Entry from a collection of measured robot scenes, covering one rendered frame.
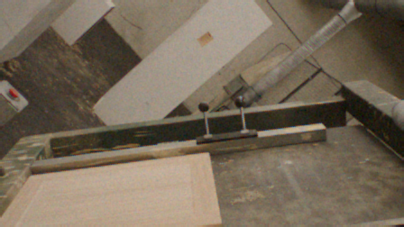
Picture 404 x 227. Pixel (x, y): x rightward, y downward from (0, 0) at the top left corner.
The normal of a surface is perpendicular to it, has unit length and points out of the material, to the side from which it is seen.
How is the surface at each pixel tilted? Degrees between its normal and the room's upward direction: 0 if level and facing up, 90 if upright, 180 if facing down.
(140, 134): 90
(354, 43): 90
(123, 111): 90
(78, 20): 90
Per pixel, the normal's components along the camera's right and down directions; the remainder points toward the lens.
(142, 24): 0.03, 0.26
